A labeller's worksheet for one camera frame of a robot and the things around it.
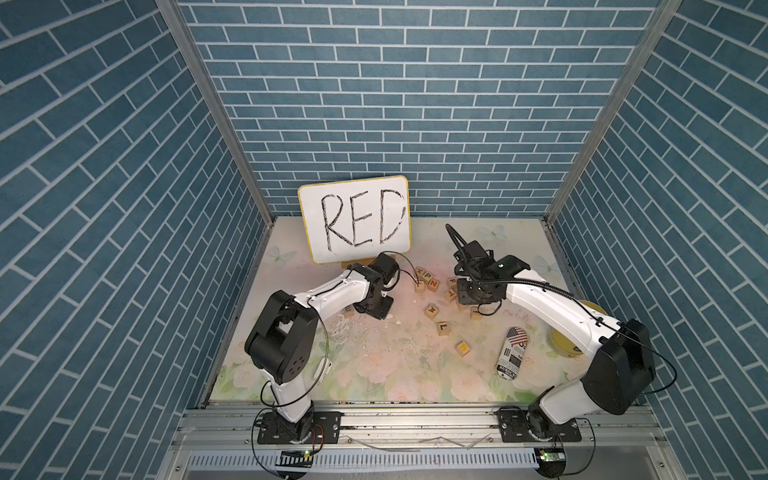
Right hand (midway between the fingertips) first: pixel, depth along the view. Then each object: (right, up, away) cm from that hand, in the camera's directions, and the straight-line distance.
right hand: (468, 295), depth 85 cm
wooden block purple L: (-6, -11, +4) cm, 13 cm away
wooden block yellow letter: (-2, -15, 0) cm, 15 cm away
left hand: (-24, -6, +6) cm, 26 cm away
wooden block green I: (+4, -7, +9) cm, 12 cm away
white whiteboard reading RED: (-34, +23, +12) cm, 42 cm away
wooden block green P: (-10, +4, +16) cm, 20 cm away
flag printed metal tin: (+11, -17, -2) cm, 21 cm away
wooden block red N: (-9, +1, +14) cm, 17 cm away
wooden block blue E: (-30, +1, -26) cm, 40 cm away
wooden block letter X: (-12, +5, +17) cm, 21 cm away
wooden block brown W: (-10, -6, +8) cm, 14 cm away
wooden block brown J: (-13, 0, +14) cm, 19 cm away
